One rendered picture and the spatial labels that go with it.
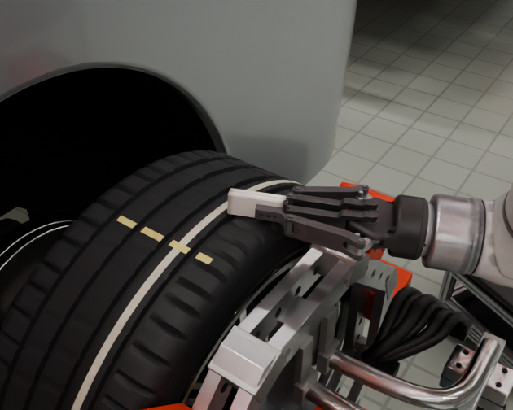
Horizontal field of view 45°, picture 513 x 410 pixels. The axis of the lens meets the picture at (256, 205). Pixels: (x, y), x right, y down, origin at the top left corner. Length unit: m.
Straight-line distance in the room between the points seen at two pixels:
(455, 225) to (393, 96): 2.89
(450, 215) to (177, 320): 0.32
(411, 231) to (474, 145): 2.55
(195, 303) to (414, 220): 0.26
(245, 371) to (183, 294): 0.11
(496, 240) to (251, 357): 0.30
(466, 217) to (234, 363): 0.30
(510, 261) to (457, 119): 2.76
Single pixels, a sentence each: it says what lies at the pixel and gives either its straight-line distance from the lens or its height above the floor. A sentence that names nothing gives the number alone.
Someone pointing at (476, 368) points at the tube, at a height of 1.01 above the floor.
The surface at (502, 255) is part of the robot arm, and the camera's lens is 0.72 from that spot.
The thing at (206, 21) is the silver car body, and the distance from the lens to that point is 1.02.
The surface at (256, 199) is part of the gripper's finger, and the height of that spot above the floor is 1.21.
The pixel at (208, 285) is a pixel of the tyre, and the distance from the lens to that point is 0.69.
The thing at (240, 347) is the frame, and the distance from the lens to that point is 0.69.
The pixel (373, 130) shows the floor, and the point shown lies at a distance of 3.24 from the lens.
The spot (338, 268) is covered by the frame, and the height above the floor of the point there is 1.12.
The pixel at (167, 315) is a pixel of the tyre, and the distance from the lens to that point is 0.68.
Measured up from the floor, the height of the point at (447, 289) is 0.21.
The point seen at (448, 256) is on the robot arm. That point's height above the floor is 1.19.
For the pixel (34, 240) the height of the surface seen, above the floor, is 1.01.
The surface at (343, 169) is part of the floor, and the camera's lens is 2.92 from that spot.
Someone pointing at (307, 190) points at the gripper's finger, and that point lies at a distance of 0.76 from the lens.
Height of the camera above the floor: 1.66
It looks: 38 degrees down
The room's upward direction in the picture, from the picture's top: straight up
